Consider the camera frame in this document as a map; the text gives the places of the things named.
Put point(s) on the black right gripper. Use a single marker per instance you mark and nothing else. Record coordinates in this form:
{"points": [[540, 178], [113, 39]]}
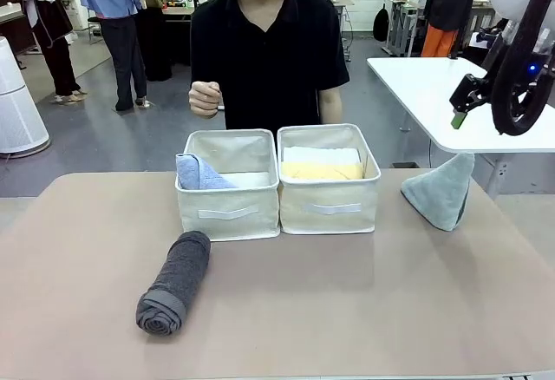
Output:
{"points": [[468, 91]]}

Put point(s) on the bystander in blue shirt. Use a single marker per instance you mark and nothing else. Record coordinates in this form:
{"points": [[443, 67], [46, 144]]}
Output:
{"points": [[121, 28]]}

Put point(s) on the yellow towel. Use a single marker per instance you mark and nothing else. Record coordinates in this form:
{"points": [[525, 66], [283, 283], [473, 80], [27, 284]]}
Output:
{"points": [[321, 171]]}

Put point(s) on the black backpack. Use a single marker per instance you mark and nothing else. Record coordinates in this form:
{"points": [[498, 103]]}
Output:
{"points": [[382, 24]]}

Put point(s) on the person in black shirt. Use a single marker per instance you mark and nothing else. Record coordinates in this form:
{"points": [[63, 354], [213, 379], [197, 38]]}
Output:
{"points": [[269, 59]]}

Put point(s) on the bystander in dark vest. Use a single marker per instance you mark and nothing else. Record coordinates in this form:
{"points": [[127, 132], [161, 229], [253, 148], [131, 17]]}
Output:
{"points": [[52, 24]]}

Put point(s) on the white side table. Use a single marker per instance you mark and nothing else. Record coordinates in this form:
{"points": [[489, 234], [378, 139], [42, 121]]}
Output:
{"points": [[425, 93]]}

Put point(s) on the pale pink white towel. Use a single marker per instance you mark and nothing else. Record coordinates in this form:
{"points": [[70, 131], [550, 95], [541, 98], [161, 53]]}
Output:
{"points": [[321, 154]]}

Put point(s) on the lavender blue towel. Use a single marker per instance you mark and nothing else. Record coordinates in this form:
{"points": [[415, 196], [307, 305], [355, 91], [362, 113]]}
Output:
{"points": [[197, 174]]}

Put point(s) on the bystander in olive jacket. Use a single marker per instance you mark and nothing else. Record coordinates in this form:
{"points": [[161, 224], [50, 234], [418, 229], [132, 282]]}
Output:
{"points": [[156, 28]]}

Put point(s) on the white air purifier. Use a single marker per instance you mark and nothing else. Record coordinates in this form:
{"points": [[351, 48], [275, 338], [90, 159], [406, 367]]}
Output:
{"points": [[17, 115]]}

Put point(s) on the grey background desk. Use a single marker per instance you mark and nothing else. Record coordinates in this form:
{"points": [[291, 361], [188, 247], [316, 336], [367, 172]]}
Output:
{"points": [[403, 24]]}

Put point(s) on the grey green triangle towel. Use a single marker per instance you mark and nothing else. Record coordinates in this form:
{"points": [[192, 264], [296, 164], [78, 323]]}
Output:
{"points": [[440, 193]]}

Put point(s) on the dark grey rolled towel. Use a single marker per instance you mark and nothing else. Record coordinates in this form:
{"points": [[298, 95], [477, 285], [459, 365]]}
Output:
{"points": [[178, 280]]}

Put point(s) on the person's right hand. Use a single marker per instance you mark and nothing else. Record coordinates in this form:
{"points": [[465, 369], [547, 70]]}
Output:
{"points": [[204, 100]]}

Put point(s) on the bystander with orange trousers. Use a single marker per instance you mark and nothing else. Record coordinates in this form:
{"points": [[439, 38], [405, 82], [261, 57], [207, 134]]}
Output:
{"points": [[451, 2]]}

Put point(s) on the white fabric storage basket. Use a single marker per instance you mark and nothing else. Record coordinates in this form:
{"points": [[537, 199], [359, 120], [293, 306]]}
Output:
{"points": [[329, 206], [225, 213]]}

